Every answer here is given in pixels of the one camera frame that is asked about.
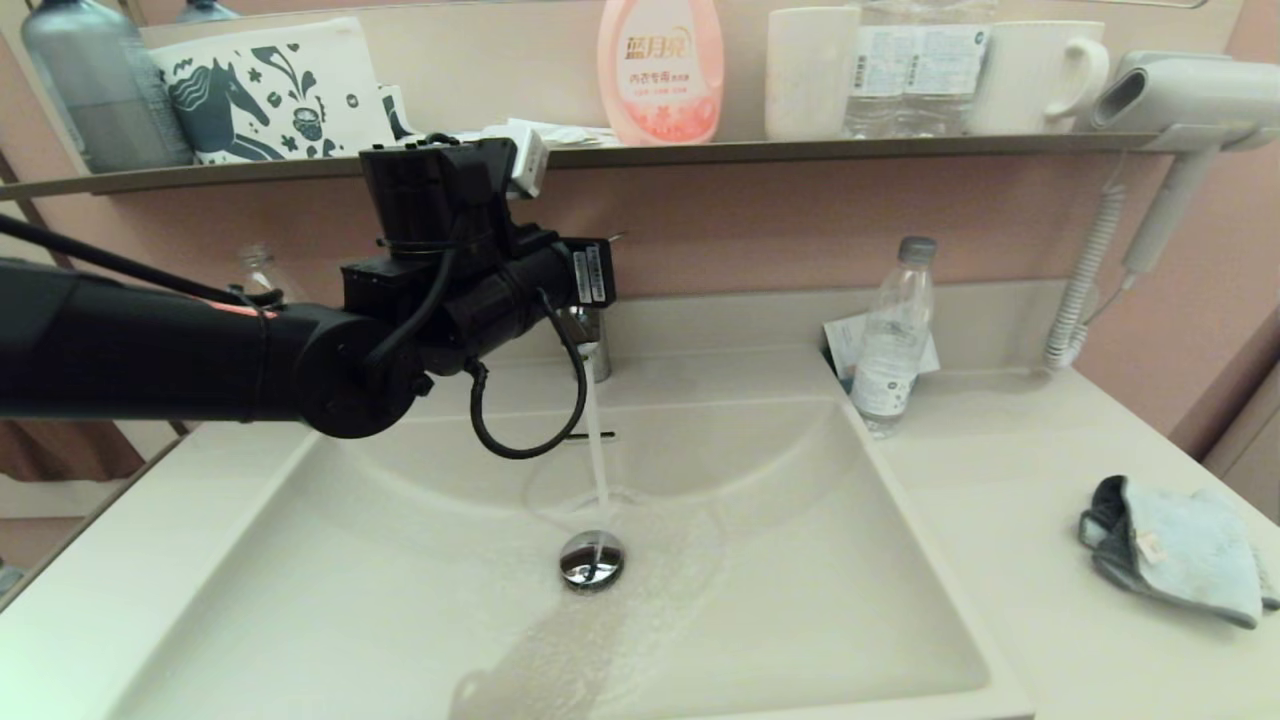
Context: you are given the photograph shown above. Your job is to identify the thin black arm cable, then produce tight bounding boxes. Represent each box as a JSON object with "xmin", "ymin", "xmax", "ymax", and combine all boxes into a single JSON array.
[{"xmin": 0, "ymin": 213, "xmax": 286, "ymax": 306}]

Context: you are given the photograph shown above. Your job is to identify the small printed white item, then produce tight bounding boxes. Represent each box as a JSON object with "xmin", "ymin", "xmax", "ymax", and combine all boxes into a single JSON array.
[{"xmin": 378, "ymin": 85, "xmax": 421, "ymax": 141}]

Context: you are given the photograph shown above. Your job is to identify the white coiled dryer cord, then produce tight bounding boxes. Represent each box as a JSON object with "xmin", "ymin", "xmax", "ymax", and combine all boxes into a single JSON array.
[{"xmin": 1042, "ymin": 185, "xmax": 1131, "ymax": 374}]

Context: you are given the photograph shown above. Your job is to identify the chrome drain stopper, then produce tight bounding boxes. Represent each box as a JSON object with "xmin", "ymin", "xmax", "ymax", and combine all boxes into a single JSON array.
[{"xmin": 559, "ymin": 530, "xmax": 626, "ymax": 593}]

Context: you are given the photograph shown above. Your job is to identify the beige sink basin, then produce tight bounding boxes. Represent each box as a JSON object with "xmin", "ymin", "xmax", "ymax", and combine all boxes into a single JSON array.
[{"xmin": 110, "ymin": 395, "xmax": 1031, "ymax": 720}]

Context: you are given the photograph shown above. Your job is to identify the grey hair dryer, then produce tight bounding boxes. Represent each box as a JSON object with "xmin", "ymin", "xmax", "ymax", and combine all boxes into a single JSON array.
[{"xmin": 1090, "ymin": 52, "xmax": 1280, "ymax": 278}]

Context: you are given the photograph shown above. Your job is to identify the grey translucent bottle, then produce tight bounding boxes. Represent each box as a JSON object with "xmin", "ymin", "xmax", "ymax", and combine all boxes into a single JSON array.
[{"xmin": 22, "ymin": 0, "xmax": 196, "ymax": 173}]

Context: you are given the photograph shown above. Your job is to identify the white horse print pouch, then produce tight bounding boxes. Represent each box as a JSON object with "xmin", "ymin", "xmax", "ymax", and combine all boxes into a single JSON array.
[{"xmin": 150, "ymin": 17, "xmax": 398, "ymax": 166}]

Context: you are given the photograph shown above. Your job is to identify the pink detergent bottle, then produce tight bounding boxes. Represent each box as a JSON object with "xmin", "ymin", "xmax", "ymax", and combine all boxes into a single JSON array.
[{"xmin": 598, "ymin": 0, "xmax": 725, "ymax": 147}]

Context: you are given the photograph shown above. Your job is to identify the grey wall shelf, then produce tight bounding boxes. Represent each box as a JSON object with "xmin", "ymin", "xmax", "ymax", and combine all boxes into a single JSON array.
[{"xmin": 0, "ymin": 133, "xmax": 1201, "ymax": 201}]

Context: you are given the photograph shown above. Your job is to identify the white handleless cup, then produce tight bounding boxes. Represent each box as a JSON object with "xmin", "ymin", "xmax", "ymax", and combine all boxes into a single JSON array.
[{"xmin": 765, "ymin": 8, "xmax": 861, "ymax": 141}]

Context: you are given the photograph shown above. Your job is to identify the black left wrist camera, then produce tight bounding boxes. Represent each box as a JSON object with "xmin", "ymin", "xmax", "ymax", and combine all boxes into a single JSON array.
[{"xmin": 358, "ymin": 125, "xmax": 549, "ymax": 263}]

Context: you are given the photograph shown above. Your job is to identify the clear bottle with grey cap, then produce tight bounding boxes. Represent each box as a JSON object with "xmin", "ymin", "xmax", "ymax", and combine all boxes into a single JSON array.
[{"xmin": 850, "ymin": 236, "xmax": 939, "ymax": 439}]

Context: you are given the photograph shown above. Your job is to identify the grey fluffy cleaning cloth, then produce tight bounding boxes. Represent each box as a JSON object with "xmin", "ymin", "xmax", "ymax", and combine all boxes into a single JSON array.
[{"xmin": 1078, "ymin": 475, "xmax": 1280, "ymax": 629}]

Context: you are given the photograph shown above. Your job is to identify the chrome faucet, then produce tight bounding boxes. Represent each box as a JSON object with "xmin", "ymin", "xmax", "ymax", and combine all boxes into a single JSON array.
[{"xmin": 560, "ymin": 232, "xmax": 627, "ymax": 384}]

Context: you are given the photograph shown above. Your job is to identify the clear bottle without cap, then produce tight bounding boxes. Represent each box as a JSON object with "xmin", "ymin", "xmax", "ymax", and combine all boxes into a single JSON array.
[{"xmin": 235, "ymin": 245, "xmax": 288, "ymax": 308}]

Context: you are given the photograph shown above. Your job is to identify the paper packet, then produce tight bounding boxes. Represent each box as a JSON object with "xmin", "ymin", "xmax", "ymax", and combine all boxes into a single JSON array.
[{"xmin": 823, "ymin": 313, "xmax": 941, "ymax": 383}]

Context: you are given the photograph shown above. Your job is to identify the white paper sachets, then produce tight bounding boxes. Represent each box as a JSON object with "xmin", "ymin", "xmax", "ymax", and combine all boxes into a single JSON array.
[{"xmin": 480, "ymin": 118, "xmax": 621, "ymax": 149}]

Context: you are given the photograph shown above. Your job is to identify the looped black cable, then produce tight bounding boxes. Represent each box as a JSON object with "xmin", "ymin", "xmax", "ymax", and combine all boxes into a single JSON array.
[{"xmin": 465, "ymin": 288, "xmax": 591, "ymax": 463}]

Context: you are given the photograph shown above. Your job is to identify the white mug with handle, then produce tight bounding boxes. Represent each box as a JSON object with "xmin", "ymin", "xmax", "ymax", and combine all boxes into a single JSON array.
[{"xmin": 965, "ymin": 20, "xmax": 1111, "ymax": 136}]

